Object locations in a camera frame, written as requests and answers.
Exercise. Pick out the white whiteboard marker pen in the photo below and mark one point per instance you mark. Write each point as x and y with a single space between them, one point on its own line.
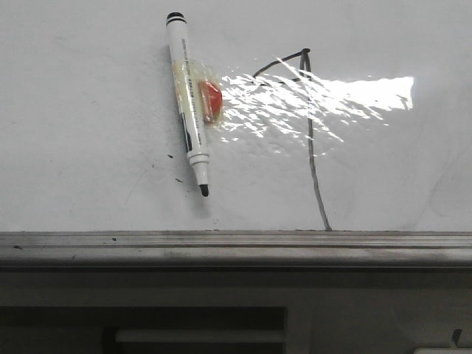
190 106

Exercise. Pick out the red round magnet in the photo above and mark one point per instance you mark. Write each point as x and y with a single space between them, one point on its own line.
212 101

